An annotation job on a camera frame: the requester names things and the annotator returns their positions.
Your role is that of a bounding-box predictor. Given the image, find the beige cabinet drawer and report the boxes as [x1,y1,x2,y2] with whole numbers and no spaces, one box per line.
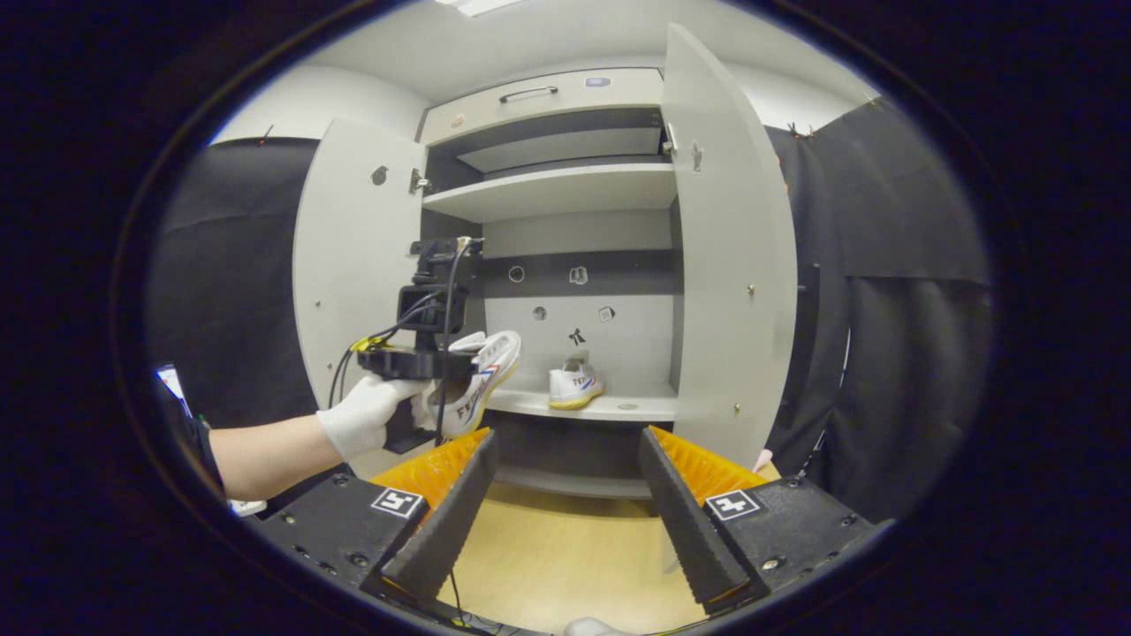
[420,68,665,147]

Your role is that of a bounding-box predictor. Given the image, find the grey shoe cabinet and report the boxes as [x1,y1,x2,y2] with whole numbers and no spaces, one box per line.
[292,22,801,575]

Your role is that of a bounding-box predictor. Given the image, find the grey shoe cabinet door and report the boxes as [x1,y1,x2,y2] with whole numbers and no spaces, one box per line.
[658,22,801,575]
[292,117,429,482]

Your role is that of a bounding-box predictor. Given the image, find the black backdrop cloth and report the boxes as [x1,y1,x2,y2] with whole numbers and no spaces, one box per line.
[146,137,323,443]
[795,93,995,524]

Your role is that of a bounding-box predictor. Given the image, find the ceiling light panel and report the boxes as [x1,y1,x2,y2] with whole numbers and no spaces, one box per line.
[437,0,522,17]

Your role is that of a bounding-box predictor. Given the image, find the white sneaker shoe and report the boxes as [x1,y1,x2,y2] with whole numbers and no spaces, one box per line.
[548,356,607,411]
[422,329,522,440]

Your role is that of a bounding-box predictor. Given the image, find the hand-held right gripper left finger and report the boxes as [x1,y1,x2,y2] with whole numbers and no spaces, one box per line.
[252,428,498,610]

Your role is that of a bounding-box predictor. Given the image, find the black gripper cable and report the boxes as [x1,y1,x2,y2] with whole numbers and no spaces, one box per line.
[329,291,443,409]

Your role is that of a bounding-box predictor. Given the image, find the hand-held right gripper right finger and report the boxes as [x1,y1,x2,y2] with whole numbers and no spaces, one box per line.
[638,426,893,617]

